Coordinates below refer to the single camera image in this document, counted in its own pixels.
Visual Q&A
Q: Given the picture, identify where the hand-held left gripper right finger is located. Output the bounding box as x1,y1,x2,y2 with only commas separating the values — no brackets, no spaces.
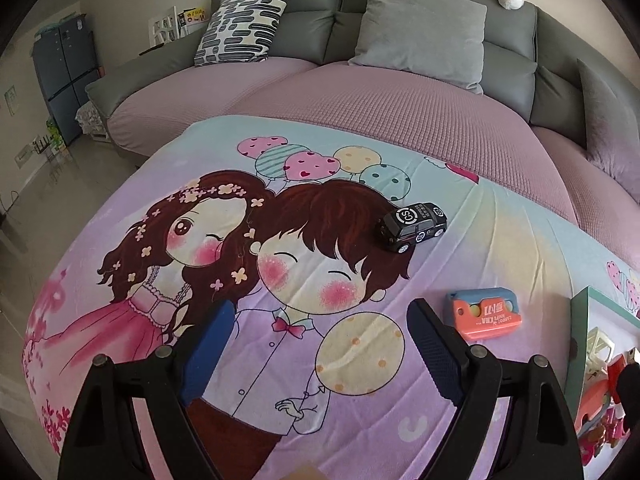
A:
406,298,586,480

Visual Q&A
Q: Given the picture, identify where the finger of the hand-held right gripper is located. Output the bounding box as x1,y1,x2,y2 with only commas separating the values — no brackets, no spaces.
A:
616,360,640,411

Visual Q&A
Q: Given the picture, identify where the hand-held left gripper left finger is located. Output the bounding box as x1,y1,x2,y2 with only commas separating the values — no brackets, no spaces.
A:
57,301,236,480

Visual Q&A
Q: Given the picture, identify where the red glue tube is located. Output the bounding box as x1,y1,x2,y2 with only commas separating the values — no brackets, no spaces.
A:
606,351,632,378

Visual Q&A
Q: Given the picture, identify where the orange utility knife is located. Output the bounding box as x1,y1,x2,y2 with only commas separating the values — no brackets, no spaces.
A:
574,380,615,433

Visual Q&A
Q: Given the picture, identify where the cream plastic hair clip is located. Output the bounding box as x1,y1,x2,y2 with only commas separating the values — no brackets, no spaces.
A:
586,327,617,368

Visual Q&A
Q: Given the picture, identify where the orange knife with grey sheath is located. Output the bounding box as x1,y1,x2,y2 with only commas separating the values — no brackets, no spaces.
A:
446,287,524,342

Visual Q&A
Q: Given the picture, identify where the teal box lid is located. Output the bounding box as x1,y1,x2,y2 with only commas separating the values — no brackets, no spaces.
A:
564,287,640,480

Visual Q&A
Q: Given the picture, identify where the cartoon printed blanket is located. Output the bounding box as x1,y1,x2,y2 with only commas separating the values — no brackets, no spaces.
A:
20,114,640,480

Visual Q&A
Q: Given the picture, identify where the black toy car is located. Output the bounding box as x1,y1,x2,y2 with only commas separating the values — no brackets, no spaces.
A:
377,201,447,255

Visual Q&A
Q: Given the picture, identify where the pink sofa cover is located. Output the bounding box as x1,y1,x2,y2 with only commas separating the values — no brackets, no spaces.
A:
107,57,640,261

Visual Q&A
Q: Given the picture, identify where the lilac grey pillow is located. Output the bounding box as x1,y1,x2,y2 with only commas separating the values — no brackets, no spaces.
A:
576,58,640,193

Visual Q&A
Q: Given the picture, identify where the white lace cloth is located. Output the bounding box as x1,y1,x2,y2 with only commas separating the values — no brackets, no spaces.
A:
75,101,108,138

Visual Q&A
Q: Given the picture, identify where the blue cabinet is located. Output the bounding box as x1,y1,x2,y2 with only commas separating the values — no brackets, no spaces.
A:
32,14,101,147

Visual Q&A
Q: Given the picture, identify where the light grey pillow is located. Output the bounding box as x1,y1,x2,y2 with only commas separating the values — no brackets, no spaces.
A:
347,0,487,95

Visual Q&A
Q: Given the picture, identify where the black white patterned pillow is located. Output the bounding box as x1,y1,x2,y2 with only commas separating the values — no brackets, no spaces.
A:
194,0,294,67

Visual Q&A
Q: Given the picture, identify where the white cutout stand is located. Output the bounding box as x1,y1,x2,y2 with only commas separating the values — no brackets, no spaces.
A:
148,6,182,47

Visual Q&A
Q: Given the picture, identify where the yellow black booklet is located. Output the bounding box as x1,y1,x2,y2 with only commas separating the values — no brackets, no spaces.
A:
179,7,208,29

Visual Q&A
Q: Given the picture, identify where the grey sofa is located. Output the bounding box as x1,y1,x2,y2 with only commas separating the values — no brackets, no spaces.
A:
85,0,640,171

